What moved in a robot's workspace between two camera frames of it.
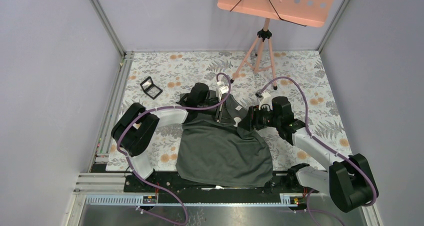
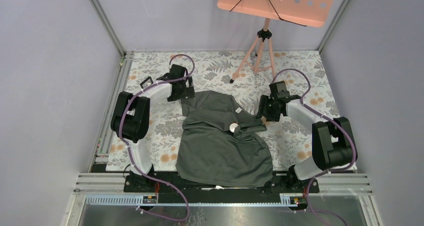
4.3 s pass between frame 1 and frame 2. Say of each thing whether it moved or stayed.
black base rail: stayed
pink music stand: stayed
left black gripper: moved
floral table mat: stayed
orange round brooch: moved
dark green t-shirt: stayed
